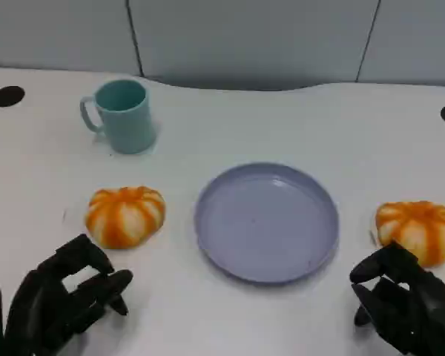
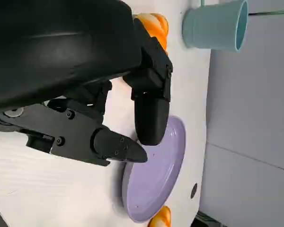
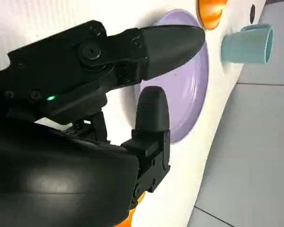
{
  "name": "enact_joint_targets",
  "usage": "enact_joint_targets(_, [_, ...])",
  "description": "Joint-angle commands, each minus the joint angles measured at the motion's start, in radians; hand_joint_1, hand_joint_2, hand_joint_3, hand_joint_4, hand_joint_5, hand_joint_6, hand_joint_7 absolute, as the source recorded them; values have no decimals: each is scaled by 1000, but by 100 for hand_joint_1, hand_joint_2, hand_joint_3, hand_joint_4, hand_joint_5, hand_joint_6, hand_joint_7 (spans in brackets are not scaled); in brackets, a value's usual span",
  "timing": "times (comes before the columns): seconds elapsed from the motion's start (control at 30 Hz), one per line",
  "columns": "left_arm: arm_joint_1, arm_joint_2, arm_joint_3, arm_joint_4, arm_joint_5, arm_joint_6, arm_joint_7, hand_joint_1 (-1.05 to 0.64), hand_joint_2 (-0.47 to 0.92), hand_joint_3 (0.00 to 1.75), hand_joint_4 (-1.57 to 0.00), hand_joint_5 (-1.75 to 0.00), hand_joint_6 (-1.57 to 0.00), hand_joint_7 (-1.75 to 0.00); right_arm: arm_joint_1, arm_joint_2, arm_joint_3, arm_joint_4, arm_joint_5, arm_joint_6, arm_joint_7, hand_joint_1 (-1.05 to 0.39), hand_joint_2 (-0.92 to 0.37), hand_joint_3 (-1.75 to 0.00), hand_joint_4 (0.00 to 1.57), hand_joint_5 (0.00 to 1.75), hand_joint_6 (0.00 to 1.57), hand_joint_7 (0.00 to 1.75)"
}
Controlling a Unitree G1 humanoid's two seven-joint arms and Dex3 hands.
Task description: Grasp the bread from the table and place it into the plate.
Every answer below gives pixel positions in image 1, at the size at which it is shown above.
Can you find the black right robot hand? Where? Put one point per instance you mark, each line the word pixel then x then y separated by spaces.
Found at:
pixel 411 296

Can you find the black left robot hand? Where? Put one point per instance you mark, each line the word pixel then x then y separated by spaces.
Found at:
pixel 48 296

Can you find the orange and white bread roll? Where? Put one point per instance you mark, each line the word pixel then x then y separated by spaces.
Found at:
pixel 419 230
pixel 125 216

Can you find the lilac plate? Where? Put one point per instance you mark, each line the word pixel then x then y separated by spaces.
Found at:
pixel 267 222

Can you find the pale green mug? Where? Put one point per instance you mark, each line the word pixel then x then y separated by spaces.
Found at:
pixel 126 115

